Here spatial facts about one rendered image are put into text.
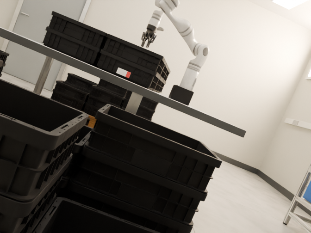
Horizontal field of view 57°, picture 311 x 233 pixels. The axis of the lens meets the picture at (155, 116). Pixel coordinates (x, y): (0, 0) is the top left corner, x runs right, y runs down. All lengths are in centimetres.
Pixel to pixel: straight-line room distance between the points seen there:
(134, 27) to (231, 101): 216
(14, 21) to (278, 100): 479
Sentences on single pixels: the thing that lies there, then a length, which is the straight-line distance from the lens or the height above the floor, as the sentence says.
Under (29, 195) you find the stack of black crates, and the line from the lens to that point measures 49.
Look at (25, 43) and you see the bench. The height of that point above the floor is 67.
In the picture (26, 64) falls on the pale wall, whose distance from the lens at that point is 543.
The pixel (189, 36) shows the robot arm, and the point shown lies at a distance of 194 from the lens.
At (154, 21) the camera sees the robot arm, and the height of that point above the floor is 115.
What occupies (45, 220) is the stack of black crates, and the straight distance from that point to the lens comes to 67.
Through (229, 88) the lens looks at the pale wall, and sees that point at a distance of 537.
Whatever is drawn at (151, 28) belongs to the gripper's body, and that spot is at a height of 109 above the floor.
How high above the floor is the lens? 71
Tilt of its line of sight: 5 degrees down
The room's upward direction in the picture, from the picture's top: 23 degrees clockwise
